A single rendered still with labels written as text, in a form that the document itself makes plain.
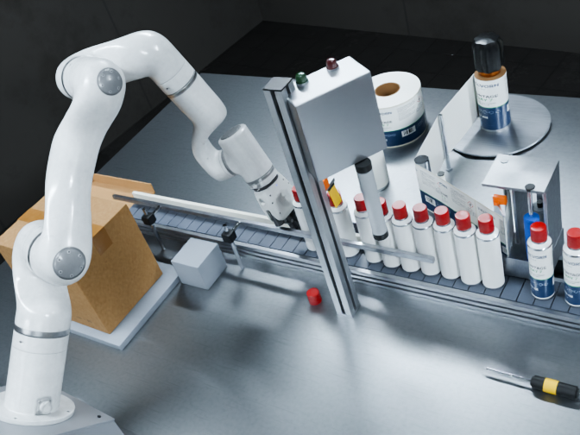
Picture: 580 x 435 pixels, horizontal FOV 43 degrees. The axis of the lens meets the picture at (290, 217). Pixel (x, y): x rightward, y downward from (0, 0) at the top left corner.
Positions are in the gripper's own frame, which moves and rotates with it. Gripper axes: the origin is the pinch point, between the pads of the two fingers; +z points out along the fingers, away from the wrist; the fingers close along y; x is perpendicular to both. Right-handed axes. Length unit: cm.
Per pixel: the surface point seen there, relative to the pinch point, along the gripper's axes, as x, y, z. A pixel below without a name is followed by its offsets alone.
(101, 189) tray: 89, 9, -21
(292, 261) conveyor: 3.6, -5.4, 7.7
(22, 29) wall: 229, 108, -76
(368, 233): -23.9, -2.0, 4.1
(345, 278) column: -21.3, -14.0, 7.7
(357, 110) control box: -48, -8, -32
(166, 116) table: 94, 54, -22
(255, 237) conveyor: 16.2, -1.8, 0.9
